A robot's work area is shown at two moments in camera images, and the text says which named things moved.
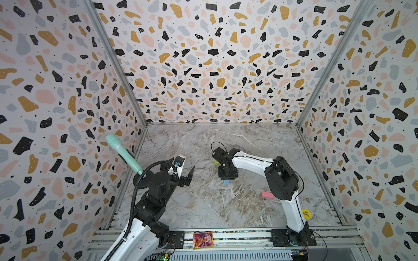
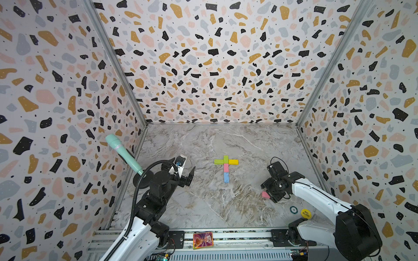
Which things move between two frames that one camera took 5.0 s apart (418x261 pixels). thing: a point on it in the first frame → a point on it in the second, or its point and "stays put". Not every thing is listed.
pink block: (267, 194) stays put
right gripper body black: (225, 174) → (273, 190)
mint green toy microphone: (117, 144) stays put
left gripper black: (185, 180) stays put
